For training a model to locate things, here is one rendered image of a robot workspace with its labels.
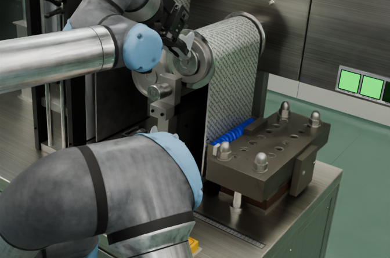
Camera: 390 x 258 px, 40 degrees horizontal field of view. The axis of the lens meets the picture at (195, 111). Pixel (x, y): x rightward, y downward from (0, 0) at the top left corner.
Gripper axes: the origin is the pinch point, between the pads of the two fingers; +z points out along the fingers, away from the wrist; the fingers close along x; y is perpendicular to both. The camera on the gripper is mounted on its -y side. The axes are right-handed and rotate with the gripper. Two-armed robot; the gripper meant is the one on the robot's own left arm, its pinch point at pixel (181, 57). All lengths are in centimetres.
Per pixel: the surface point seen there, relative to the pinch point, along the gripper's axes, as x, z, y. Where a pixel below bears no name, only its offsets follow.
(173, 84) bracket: 2.3, 5.2, -5.5
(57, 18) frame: 32.7, -9.0, -2.2
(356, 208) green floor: -10, 206, 7
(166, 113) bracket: 1.8, 7.2, -12.5
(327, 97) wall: 54, 280, 86
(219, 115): -5.5, 18.6, -6.4
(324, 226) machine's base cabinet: -31, 60, -19
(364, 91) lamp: -34, 34, 15
